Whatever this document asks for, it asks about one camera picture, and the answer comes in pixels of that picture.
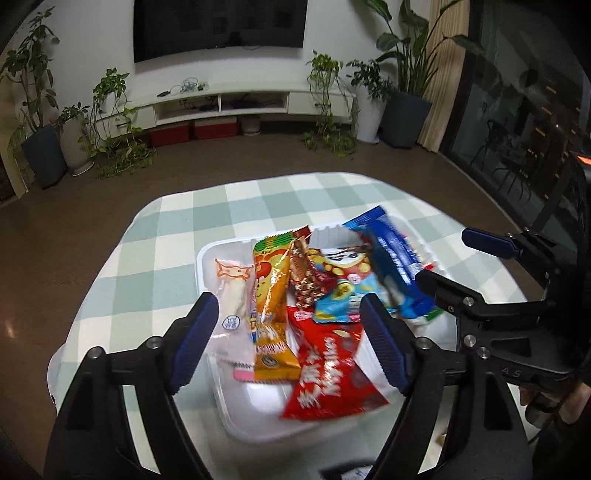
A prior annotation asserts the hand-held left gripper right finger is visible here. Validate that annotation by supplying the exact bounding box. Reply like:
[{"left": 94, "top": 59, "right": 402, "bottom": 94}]
[{"left": 359, "top": 294, "right": 532, "bottom": 480}]

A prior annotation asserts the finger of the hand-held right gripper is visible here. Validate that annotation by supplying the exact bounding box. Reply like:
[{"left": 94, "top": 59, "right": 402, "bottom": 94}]
[
  {"left": 462, "top": 226, "right": 560, "bottom": 297},
  {"left": 416, "top": 269, "right": 556, "bottom": 334}
]

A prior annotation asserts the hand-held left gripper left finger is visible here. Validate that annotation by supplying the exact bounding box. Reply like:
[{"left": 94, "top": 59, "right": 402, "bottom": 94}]
[{"left": 44, "top": 292, "right": 219, "bottom": 480}]

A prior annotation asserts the blue snack packet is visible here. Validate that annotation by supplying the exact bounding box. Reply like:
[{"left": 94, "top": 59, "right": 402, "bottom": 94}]
[{"left": 342, "top": 205, "right": 437, "bottom": 320}]

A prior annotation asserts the clear snack packet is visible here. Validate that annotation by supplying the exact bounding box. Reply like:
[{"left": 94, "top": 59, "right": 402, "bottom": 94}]
[{"left": 213, "top": 257, "right": 257, "bottom": 384}]

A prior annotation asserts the red snack packet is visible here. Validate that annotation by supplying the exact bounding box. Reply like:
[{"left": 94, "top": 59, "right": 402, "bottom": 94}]
[{"left": 279, "top": 307, "right": 391, "bottom": 421}]

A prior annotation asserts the panda print snack packet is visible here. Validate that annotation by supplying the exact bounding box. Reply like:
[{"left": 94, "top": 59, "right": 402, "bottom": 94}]
[{"left": 305, "top": 242, "right": 393, "bottom": 326}]

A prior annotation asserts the orange snack packet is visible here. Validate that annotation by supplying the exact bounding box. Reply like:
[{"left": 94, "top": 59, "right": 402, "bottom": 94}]
[{"left": 252, "top": 232, "right": 302, "bottom": 383}]

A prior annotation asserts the white plastic tray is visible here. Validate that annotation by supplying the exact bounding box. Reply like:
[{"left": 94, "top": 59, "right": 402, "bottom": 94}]
[{"left": 196, "top": 215, "right": 458, "bottom": 446}]

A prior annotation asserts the brown patterned snack packet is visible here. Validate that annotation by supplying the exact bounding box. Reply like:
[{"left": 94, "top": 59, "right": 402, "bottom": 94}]
[{"left": 287, "top": 225, "right": 340, "bottom": 311}]

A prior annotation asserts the person's right hand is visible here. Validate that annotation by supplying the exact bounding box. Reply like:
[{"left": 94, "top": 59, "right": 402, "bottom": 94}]
[{"left": 518, "top": 364, "right": 591, "bottom": 428}]

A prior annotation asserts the green grey snack packet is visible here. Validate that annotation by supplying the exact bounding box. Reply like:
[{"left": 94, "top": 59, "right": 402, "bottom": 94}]
[{"left": 418, "top": 307, "right": 448, "bottom": 329}]

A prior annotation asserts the green checked tablecloth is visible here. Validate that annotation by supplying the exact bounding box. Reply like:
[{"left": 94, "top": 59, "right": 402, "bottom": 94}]
[{"left": 48, "top": 172, "right": 536, "bottom": 480}]

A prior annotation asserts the large plant in dark pot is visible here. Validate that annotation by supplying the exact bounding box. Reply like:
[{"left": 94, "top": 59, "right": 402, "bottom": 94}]
[{"left": 358, "top": 0, "right": 483, "bottom": 149}]

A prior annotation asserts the glass sliding door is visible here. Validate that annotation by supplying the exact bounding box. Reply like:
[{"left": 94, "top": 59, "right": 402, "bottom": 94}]
[{"left": 438, "top": 0, "right": 591, "bottom": 220}]

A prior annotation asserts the beige curtain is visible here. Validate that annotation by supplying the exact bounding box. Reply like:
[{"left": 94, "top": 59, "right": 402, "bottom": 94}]
[{"left": 417, "top": 0, "right": 472, "bottom": 154}]

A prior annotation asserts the red storage box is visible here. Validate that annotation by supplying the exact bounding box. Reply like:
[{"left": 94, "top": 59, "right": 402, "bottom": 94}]
[
  {"left": 194, "top": 117, "right": 239, "bottom": 141},
  {"left": 148, "top": 124, "right": 191, "bottom": 148}
]

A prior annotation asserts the hanging leafy plant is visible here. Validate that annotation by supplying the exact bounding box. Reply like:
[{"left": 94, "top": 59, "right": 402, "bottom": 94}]
[{"left": 302, "top": 50, "right": 360, "bottom": 158}]

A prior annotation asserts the trailing vine plant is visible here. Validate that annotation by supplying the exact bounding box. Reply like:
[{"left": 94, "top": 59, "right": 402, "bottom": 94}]
[{"left": 91, "top": 68, "right": 158, "bottom": 182}]

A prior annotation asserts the plant in white ribbed pot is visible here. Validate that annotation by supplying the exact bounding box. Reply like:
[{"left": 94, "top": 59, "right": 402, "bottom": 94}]
[{"left": 56, "top": 105, "right": 96, "bottom": 177}]

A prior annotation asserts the tall plant in dark pot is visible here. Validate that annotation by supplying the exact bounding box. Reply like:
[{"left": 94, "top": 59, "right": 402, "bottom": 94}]
[{"left": 0, "top": 8, "right": 68, "bottom": 189}]

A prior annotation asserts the white tv cabinet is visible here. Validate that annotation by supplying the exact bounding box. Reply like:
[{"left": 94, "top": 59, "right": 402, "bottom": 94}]
[{"left": 124, "top": 82, "right": 357, "bottom": 140}]

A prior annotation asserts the black television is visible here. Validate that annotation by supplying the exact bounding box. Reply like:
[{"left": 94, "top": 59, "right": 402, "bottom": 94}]
[{"left": 133, "top": 0, "right": 308, "bottom": 64}]

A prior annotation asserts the tangle of cables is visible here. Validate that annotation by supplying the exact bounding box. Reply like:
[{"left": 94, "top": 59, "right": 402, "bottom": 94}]
[{"left": 156, "top": 78, "right": 209, "bottom": 99}]

